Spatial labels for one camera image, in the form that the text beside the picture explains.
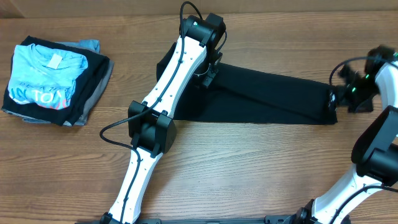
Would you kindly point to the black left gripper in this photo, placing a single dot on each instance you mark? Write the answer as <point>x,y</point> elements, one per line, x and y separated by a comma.
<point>208,79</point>

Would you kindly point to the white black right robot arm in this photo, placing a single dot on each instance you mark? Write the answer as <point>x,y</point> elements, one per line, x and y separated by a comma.
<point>374,155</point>

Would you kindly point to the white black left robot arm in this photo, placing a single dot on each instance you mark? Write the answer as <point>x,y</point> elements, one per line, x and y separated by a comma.
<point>150,123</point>

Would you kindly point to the light blue printed t-shirt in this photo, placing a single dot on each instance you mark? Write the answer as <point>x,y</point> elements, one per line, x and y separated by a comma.
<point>43,76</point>

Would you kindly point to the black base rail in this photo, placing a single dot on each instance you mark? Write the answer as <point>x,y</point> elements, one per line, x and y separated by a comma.
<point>268,219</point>

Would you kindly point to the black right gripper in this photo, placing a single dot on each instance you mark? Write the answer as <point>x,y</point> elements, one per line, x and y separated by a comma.
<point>356,107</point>

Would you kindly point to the black t-shirt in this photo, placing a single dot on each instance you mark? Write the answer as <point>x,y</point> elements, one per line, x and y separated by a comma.
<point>240,95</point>

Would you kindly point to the grey folded garment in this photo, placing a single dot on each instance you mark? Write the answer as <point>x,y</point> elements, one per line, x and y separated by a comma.
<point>99,90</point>

